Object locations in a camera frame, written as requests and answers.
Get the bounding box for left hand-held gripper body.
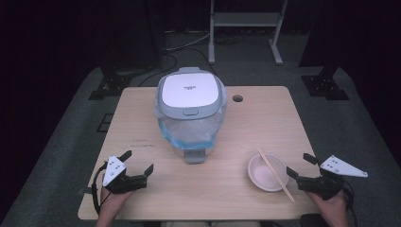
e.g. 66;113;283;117
102;154;148;195

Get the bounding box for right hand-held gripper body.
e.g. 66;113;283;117
296;155;369;201

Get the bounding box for wooden chopstick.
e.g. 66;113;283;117
255;147;296;202

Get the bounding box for pale pink bowl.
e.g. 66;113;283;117
247;153;290;193

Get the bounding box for grey white pedal trash can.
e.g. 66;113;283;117
153;66;228;165

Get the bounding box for person's left hand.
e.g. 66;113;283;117
99;187;135;212

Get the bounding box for person's right hand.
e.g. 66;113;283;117
306;189;348;218

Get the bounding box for dark floor outlet box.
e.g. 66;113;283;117
96;113;114;133

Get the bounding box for black chair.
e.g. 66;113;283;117
298;213;328;227

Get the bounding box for black stand base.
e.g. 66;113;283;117
299;60;351;101
88;64;134;101

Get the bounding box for white metal stand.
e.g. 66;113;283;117
207;0;289;66

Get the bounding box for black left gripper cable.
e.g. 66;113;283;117
91;162;110;216

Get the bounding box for black floor cable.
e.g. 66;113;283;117
137;46;218;88

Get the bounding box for grey floor cable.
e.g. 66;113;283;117
164;29;212;53

